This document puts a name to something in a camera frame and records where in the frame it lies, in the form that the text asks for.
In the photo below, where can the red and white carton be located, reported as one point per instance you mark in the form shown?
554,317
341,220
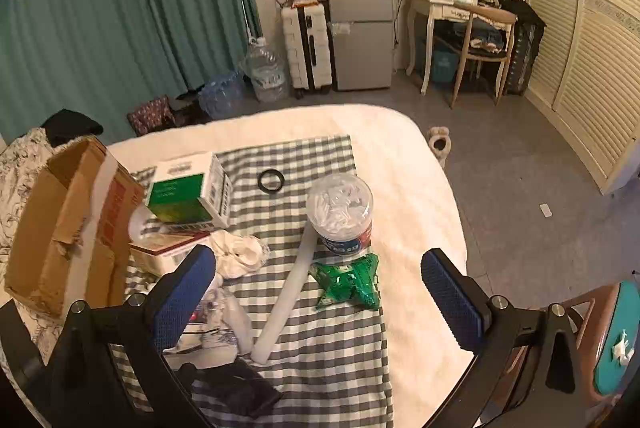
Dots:
155,255

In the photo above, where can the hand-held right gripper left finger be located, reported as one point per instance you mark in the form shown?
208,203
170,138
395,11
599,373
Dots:
182,303

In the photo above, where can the green snack packet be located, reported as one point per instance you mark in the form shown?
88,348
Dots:
345,280

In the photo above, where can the grey small fridge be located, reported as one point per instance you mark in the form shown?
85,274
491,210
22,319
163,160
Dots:
360,43

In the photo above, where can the large clear water bottle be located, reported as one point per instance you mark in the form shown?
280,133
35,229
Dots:
265,73

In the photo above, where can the clear cotton swab jar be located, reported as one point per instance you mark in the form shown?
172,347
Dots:
340,208

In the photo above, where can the grey checked cloth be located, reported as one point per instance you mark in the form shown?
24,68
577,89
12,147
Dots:
325,358

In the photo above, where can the beige plush slipper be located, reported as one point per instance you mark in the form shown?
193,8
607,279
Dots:
440,148

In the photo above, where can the brown cardboard box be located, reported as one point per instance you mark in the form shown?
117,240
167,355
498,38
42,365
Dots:
50,218

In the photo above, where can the green and white carton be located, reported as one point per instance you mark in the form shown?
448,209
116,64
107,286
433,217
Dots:
175,198

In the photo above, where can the clear plastic wrapper packet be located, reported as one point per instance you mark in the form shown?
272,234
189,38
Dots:
235,318

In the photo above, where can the white dressing table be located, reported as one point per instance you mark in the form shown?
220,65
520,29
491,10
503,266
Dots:
440,10

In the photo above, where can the white tape roll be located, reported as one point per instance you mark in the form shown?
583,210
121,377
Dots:
137,228

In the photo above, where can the small white floor scrap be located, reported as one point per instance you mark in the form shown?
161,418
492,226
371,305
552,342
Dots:
545,210

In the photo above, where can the crushed clear water bottle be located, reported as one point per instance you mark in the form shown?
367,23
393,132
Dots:
222,95

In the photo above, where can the blue plastic basket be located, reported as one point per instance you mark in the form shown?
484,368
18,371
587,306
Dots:
444,63

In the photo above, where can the black hanging bag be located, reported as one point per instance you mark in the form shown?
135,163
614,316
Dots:
525,38

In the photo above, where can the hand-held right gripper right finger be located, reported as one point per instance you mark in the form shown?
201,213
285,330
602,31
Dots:
450,300

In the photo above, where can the wooden chair with dark seat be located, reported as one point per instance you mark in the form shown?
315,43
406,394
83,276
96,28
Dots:
485,55

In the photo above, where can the dark red patterned bag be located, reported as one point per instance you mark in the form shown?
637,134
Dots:
150,115

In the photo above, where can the teal seat cushion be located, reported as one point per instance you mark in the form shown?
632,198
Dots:
620,323

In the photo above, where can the white foam tube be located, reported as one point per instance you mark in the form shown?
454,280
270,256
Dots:
290,288

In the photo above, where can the brown wooden chair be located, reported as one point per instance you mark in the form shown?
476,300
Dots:
585,323

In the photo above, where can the white cloth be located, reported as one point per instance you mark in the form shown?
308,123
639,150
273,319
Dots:
240,253

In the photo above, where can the white suitcase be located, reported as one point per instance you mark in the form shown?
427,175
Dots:
305,53

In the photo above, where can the black cloth pouch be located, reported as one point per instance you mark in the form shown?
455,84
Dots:
235,385

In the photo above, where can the cream louvered wardrobe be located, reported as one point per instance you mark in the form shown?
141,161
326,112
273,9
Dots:
585,33

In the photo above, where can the black garment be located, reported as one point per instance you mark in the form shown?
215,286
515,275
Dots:
70,125

